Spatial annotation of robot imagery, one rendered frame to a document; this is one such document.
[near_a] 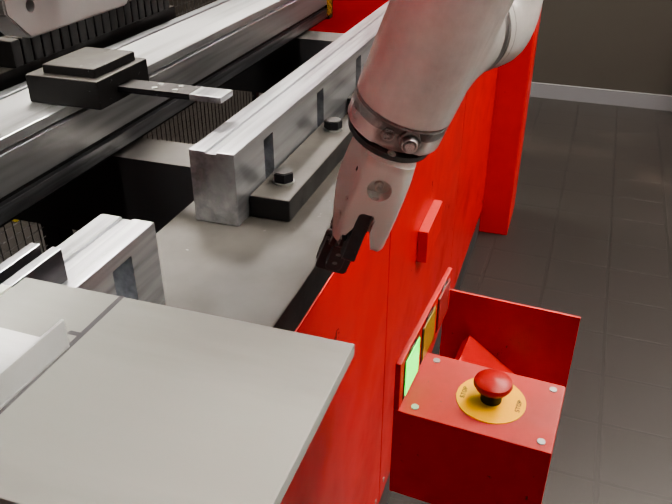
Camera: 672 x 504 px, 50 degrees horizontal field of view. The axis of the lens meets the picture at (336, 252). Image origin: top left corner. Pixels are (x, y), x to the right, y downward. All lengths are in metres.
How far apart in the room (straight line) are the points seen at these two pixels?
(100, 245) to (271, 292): 0.19
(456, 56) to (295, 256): 0.36
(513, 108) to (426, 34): 2.03
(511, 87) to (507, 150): 0.22
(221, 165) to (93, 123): 0.26
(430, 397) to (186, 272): 0.30
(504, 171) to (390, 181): 2.05
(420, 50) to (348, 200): 0.15
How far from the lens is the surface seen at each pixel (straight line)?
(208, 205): 0.90
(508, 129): 2.59
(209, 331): 0.50
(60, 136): 1.01
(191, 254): 0.84
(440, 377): 0.80
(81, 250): 0.69
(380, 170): 0.60
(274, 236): 0.87
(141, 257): 0.70
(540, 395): 0.80
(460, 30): 0.54
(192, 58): 1.29
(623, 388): 2.12
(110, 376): 0.48
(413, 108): 0.57
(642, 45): 4.26
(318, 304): 0.84
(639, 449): 1.96
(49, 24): 0.55
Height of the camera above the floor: 1.29
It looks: 30 degrees down
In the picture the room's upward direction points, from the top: straight up
